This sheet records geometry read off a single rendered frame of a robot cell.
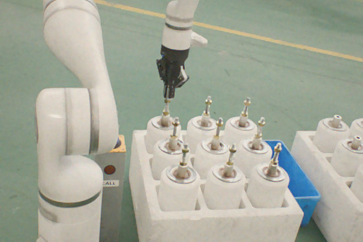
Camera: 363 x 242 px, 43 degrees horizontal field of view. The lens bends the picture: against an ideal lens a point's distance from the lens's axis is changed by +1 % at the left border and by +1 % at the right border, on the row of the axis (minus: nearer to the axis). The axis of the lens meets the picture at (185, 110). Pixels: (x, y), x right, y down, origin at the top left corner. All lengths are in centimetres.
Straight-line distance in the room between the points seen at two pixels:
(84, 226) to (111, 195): 44
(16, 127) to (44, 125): 114
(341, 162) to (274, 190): 31
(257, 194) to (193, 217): 18
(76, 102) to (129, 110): 126
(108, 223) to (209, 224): 25
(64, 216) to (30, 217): 68
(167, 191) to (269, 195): 26
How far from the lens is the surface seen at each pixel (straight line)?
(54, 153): 62
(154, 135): 128
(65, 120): 60
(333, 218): 141
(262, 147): 128
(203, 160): 122
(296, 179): 151
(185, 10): 113
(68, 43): 72
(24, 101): 190
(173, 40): 116
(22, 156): 159
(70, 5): 76
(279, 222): 121
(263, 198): 119
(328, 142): 149
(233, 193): 113
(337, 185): 137
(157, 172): 121
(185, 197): 110
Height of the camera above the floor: 92
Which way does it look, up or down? 29 degrees down
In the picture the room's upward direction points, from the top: 9 degrees clockwise
